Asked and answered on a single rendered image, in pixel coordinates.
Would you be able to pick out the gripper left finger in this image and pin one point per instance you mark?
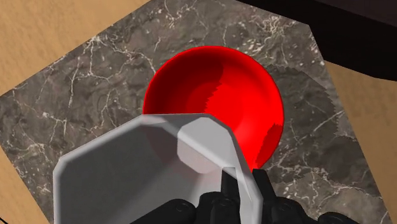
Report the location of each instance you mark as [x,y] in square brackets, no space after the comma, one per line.
[217,208]

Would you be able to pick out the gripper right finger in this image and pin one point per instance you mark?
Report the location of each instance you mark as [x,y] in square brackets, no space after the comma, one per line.
[285,212]

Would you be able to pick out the white octagonal bowl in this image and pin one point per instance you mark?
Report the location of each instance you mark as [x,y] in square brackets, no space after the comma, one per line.
[124,173]

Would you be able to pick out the red round bowl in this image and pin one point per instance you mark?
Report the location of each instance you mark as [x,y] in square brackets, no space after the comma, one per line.
[235,90]

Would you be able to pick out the dark marble top table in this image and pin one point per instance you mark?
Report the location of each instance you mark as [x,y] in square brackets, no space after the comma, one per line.
[93,77]

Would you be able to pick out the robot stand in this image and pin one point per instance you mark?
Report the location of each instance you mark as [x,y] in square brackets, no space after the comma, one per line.
[347,40]

